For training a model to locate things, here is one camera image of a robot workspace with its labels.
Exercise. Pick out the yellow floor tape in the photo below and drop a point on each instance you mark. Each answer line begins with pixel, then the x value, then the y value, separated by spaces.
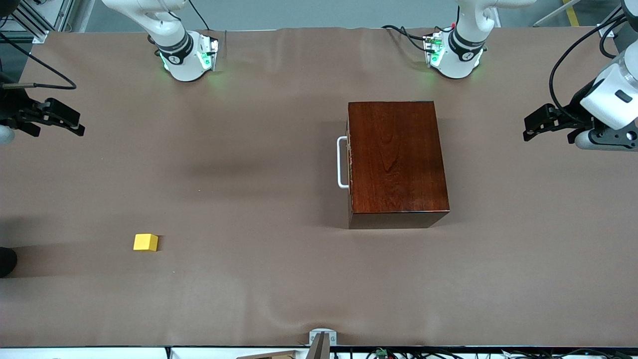
pixel 571 12

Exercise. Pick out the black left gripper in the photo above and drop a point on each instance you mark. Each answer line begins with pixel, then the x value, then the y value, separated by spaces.
pixel 572 113

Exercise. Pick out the black round object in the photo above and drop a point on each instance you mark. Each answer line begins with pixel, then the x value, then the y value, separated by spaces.
pixel 6 262

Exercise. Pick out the silver arm base connector bracket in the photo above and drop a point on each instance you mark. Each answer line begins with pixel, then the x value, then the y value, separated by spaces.
pixel 210 52
pixel 432 50

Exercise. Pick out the green terminal connector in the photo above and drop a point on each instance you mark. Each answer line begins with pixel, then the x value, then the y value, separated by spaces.
pixel 382 352

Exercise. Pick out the aluminium frame structure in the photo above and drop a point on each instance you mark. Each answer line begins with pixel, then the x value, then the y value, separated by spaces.
pixel 35 20

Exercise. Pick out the dark brown wooden cabinet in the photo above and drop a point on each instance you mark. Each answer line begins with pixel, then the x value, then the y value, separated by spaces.
pixel 398 159

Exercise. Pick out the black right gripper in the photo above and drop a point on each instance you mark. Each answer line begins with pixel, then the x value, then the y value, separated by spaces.
pixel 11 108

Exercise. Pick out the light wooden plank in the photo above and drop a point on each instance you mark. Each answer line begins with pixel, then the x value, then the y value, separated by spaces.
pixel 269 355

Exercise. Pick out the grey metal post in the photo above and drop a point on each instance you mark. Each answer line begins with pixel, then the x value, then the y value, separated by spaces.
pixel 319 349

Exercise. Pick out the brown table cover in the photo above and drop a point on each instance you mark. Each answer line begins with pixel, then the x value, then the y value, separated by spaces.
pixel 249 299

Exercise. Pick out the silver metal bracket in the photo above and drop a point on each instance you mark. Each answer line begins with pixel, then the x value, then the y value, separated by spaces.
pixel 324 333

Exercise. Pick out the aluminium extrusion bar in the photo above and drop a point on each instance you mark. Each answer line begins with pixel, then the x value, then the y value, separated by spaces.
pixel 606 31

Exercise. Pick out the yellow block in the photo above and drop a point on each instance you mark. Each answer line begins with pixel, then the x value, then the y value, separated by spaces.
pixel 145 242

